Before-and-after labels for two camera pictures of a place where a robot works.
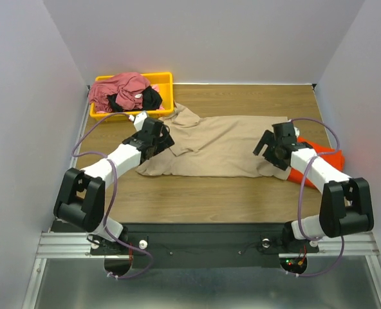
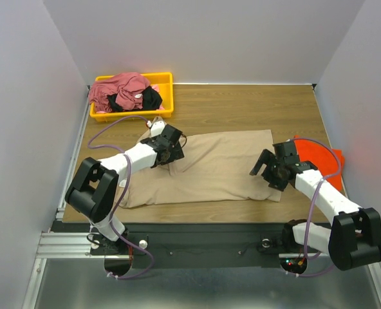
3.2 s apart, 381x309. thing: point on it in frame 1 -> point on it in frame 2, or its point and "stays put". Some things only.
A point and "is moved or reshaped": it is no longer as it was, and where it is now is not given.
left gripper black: (168, 142) -> (176, 154)
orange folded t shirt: (333, 157) stays put
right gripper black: (266, 143) -> (268, 165)
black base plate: (253, 245) stays put
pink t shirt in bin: (127, 89) stays put
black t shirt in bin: (152, 101) stays put
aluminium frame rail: (53, 245) stays put
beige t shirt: (221, 147) is moved or reshaped
